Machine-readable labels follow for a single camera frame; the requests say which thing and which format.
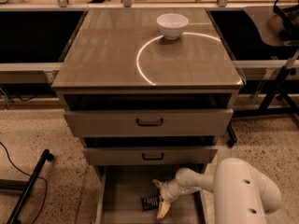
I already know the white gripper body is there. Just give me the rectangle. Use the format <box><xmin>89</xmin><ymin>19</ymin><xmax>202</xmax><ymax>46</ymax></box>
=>
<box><xmin>160</xmin><ymin>179</ymin><xmax>184</xmax><ymax>203</ymax></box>

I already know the dark rxbar chocolate bar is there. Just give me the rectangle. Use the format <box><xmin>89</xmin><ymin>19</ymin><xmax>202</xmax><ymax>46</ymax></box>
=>
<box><xmin>141</xmin><ymin>195</ymin><xmax>160</xmax><ymax>211</ymax></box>

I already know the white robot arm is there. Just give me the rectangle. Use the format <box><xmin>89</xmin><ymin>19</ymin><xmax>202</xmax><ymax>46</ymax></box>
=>
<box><xmin>153</xmin><ymin>158</ymin><xmax>282</xmax><ymax>224</ymax></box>

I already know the open bottom drawer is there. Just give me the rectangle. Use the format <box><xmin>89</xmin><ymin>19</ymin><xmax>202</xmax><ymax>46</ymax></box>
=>
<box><xmin>95</xmin><ymin>164</ymin><xmax>206</xmax><ymax>224</ymax></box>

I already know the wooden drawer cabinet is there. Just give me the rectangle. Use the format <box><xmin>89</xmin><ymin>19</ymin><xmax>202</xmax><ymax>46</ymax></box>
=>
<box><xmin>51</xmin><ymin>7</ymin><xmax>245</xmax><ymax>224</ymax></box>

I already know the black metal stand leg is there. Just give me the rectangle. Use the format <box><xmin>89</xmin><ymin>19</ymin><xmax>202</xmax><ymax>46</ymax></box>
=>
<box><xmin>0</xmin><ymin>149</ymin><xmax>54</xmax><ymax>224</ymax></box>

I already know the white ceramic bowl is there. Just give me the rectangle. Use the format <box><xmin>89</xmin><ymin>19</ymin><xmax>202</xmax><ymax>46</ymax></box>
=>
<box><xmin>156</xmin><ymin>13</ymin><xmax>189</xmax><ymax>40</ymax></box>

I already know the middle drawer with handle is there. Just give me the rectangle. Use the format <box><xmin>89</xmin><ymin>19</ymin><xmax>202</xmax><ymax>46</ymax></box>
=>
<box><xmin>82</xmin><ymin>146</ymin><xmax>217</xmax><ymax>165</ymax></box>

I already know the drawer with handle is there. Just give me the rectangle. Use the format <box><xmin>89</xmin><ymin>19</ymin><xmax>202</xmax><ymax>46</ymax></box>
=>
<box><xmin>82</xmin><ymin>146</ymin><xmax>217</xmax><ymax>165</ymax></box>
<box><xmin>64</xmin><ymin>109</ymin><xmax>233</xmax><ymax>137</ymax></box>

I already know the top drawer with handle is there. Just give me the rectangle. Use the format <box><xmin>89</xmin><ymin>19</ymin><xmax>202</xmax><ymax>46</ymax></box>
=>
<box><xmin>64</xmin><ymin>109</ymin><xmax>233</xmax><ymax>137</ymax></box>

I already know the black floor cable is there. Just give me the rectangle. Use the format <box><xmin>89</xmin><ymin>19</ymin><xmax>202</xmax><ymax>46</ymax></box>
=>
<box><xmin>0</xmin><ymin>141</ymin><xmax>49</xmax><ymax>224</ymax></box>

